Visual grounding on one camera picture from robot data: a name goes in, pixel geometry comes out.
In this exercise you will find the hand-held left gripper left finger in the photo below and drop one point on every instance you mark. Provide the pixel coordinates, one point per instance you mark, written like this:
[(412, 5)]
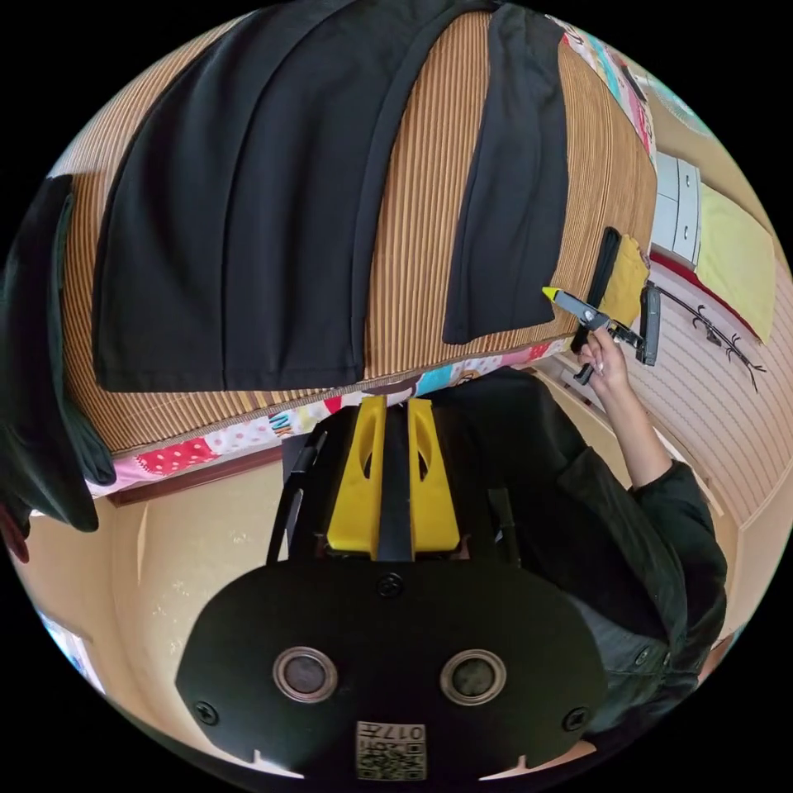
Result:
[(353, 495)]

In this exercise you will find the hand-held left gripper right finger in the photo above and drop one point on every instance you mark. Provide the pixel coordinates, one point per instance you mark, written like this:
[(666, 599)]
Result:
[(437, 495)]

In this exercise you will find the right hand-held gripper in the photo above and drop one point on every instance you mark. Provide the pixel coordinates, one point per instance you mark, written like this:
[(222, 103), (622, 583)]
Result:
[(585, 311)]

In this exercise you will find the black long pants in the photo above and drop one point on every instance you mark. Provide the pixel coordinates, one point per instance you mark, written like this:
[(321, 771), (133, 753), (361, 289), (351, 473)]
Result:
[(248, 204)]

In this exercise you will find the person's right forearm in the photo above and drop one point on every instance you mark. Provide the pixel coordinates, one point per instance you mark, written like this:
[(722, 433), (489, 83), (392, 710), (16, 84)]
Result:
[(638, 434)]

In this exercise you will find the person's right hand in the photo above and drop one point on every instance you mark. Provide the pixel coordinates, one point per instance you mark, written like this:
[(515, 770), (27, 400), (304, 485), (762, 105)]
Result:
[(610, 362)]

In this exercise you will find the black and yellow clothes pile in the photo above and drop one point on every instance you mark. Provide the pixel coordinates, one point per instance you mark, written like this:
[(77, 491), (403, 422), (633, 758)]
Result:
[(622, 279)]

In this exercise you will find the person's body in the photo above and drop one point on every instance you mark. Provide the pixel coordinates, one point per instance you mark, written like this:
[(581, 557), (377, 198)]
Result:
[(588, 514)]

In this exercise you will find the white cupboard with drawers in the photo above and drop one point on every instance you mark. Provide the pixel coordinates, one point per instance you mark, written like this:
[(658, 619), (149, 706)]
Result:
[(678, 204)]

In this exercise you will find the black coat rack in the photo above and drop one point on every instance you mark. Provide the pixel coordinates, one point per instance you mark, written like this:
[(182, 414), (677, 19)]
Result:
[(712, 322)]

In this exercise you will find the bed with woven mat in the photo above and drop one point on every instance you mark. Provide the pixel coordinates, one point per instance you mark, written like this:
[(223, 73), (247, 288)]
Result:
[(421, 186)]

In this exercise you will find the pile of dark clothes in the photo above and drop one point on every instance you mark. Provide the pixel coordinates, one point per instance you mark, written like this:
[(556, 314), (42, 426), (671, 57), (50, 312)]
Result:
[(37, 384)]

